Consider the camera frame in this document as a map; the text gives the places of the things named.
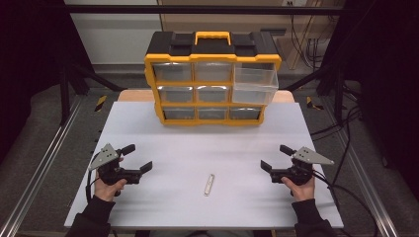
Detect black floor cables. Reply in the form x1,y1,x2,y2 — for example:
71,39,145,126
309,83,365,187

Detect bundle of black wall cables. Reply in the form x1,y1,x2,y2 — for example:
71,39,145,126
289,13,332,71

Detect yellow carrying handle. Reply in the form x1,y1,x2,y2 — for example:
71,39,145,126
194,31,232,46

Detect yellow black drawer organizer cabinet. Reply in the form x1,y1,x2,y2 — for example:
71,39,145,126
143,31,283,127

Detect person's left hand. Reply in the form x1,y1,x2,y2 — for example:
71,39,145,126
93,178,128,202

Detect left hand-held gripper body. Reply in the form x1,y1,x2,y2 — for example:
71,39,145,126
88,142,143,187

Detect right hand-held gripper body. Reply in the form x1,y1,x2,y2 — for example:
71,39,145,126
270,146,335,186

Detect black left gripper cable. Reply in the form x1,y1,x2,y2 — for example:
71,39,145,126
85,170,101,203

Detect small silver metal bar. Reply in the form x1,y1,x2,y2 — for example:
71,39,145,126
204,173,215,198

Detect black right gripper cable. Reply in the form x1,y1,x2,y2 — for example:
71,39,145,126
310,169,380,237

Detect aluminium frame rail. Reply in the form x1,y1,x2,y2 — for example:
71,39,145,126
0,97,84,237
320,97,400,237

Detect yellow black striped marker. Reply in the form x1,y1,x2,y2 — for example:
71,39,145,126
94,95,108,113
305,96,325,112

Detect black horizontal crossbar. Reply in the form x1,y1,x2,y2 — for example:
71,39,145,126
64,4,350,16

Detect set of small clear drawers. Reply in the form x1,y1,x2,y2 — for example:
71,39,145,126
151,61,263,121

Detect clear plastic drawer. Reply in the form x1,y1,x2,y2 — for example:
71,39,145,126
231,62,280,106

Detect person's right hand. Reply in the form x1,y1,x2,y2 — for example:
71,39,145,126
281,177,316,202

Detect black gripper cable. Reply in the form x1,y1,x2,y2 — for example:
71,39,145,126
85,170,101,203
310,169,380,237

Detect black metal stand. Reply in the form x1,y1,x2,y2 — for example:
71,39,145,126
284,60,348,124
58,60,126,126

